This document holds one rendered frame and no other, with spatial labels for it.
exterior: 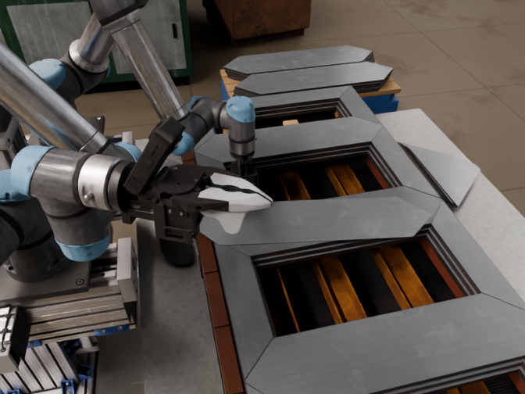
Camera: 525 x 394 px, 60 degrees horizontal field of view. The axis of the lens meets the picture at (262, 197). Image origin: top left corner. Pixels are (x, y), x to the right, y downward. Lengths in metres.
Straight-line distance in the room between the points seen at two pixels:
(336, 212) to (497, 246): 0.54
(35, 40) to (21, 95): 3.08
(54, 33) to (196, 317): 2.82
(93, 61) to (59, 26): 2.35
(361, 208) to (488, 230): 0.46
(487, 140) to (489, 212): 1.88
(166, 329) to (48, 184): 0.81
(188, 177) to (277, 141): 1.13
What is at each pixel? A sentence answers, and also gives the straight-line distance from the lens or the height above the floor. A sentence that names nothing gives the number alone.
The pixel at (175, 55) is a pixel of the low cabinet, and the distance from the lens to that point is 3.82.
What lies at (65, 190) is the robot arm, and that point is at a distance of 0.67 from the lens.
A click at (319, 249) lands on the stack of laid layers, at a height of 0.85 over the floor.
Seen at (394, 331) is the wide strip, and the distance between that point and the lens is 1.20.
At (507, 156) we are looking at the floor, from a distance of 3.51.
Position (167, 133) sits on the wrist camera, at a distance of 0.56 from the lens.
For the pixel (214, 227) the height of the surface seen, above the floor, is 0.87.
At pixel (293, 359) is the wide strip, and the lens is 1.12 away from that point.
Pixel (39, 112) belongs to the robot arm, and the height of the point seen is 1.47.
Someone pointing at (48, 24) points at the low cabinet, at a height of 0.59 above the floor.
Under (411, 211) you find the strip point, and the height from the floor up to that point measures 0.87.
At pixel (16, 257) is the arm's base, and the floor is 1.10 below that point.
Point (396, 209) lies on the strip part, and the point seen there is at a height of 0.87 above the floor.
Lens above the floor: 1.85
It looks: 42 degrees down
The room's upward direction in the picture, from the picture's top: straight up
